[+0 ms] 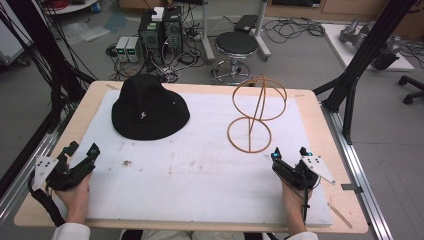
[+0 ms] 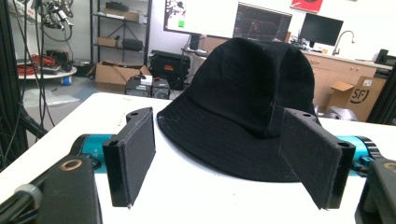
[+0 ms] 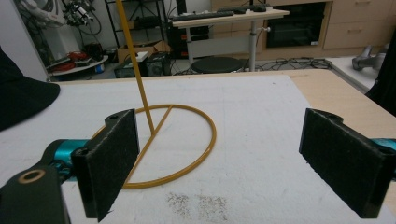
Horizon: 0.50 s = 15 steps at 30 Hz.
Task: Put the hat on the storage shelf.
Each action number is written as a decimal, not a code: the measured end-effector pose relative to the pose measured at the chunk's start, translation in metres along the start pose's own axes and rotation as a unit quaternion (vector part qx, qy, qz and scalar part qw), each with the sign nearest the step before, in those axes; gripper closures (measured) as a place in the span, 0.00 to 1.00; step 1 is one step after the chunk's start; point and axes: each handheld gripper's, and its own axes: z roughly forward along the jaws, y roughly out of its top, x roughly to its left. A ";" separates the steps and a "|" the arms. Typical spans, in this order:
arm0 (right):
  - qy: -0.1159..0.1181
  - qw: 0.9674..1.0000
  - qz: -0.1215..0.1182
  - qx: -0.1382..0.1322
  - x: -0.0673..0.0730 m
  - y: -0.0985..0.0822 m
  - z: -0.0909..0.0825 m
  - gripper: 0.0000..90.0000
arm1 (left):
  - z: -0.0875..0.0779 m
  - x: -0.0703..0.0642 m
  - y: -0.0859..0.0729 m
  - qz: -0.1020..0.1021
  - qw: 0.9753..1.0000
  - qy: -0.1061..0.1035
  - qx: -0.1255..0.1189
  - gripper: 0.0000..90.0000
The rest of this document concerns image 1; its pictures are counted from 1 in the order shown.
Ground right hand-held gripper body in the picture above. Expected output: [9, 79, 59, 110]
[271, 155, 337, 192]

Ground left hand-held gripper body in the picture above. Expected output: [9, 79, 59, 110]
[31, 153, 97, 192]

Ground wooden ring hat stand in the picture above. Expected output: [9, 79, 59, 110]
[226, 75, 289, 155]

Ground black bucket hat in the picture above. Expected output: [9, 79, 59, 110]
[111, 73, 191, 141]

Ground person's left hand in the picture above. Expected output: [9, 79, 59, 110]
[54, 173, 93, 218]

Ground person's right hand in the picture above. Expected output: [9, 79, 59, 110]
[281, 179, 314, 223]

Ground thin wooden stick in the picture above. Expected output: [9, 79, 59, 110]
[327, 201, 354, 230]

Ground white foam mat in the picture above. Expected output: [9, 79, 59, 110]
[53, 89, 335, 228]

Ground grey power supply unit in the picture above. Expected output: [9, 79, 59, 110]
[114, 35, 131, 63]
[125, 36, 143, 64]

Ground white platform board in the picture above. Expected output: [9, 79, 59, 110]
[320, 23, 416, 73]

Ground person's lap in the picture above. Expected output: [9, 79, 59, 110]
[119, 228, 279, 240]

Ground black round stool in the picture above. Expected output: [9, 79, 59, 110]
[210, 31, 260, 86]

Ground grey cart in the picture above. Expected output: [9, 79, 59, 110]
[0, 0, 34, 67]

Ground black office chair base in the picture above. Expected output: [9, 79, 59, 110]
[397, 74, 424, 106]

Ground black computer tower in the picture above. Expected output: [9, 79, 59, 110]
[137, 9, 167, 67]
[162, 5, 185, 56]

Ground black flat box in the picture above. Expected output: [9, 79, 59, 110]
[233, 14, 260, 35]

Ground white round table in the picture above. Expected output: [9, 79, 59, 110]
[42, 0, 102, 16]

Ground white box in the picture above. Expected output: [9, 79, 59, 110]
[150, 6, 166, 23]

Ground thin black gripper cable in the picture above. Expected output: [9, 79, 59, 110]
[300, 173, 312, 225]

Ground black sleeved gripper cable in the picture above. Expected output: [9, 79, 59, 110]
[27, 171, 67, 228]

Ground aluminium rail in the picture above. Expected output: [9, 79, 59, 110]
[0, 108, 76, 219]
[320, 101, 395, 240]

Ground grey metal bracket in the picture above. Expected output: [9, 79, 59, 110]
[340, 183, 364, 195]

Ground black frame with cables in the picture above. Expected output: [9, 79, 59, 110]
[0, 0, 98, 201]

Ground black metal frame post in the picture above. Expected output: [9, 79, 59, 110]
[312, 0, 419, 146]

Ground black floor cables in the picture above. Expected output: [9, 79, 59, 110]
[261, 15, 326, 45]

